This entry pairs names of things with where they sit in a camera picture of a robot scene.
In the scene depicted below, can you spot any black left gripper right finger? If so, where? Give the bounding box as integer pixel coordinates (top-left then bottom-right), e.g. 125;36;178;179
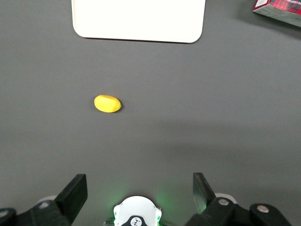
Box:
184;172;292;226

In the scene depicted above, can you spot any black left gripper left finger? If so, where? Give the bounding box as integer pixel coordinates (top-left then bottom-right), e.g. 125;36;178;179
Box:
0;174;88;226

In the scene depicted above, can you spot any red cookie box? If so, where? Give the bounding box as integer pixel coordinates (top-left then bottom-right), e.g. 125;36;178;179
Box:
252;0;301;28

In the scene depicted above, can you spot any white rectangular tray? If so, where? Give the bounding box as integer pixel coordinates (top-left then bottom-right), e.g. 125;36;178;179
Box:
71;0;206;44

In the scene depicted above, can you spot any yellow lemon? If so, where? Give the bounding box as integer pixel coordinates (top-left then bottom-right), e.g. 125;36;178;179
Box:
94;94;123;113

